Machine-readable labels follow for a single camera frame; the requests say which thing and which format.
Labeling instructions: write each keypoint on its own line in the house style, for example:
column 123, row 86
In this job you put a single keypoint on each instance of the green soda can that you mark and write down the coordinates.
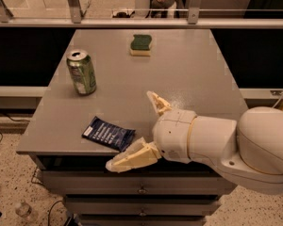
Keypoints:
column 81, row 70

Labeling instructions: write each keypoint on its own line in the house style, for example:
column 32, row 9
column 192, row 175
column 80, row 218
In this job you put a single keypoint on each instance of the grey middle drawer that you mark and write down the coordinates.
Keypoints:
column 137, row 206

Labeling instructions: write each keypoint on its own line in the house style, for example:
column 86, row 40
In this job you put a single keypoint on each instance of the blue rxbar blueberry wrapper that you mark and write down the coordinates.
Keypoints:
column 108, row 134

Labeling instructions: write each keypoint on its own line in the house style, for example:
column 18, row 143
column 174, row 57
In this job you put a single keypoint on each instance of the metal railing beam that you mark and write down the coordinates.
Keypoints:
column 202, row 23

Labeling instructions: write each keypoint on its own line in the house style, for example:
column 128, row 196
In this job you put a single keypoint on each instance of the grey bottom drawer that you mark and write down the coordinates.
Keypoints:
column 141, row 221

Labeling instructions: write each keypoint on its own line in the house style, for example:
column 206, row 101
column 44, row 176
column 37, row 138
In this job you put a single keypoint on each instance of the green yellow sponge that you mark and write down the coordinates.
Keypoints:
column 141, row 45

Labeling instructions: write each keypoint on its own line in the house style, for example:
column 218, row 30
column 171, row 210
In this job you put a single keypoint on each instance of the grey drawer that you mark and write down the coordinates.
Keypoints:
column 89, row 183
column 141, row 221
column 137, row 206

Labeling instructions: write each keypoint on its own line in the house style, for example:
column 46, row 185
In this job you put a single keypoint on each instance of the grey top drawer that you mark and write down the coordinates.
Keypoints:
column 89, row 183

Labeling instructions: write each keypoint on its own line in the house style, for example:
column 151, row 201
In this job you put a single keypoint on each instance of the clear plastic water bottle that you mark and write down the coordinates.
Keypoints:
column 26, row 211

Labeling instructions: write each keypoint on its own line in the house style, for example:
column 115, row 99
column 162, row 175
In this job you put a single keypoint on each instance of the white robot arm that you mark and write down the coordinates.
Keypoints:
column 247, row 152

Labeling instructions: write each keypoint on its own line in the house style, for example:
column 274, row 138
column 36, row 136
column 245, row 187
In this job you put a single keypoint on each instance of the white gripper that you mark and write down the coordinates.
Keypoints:
column 174, row 135

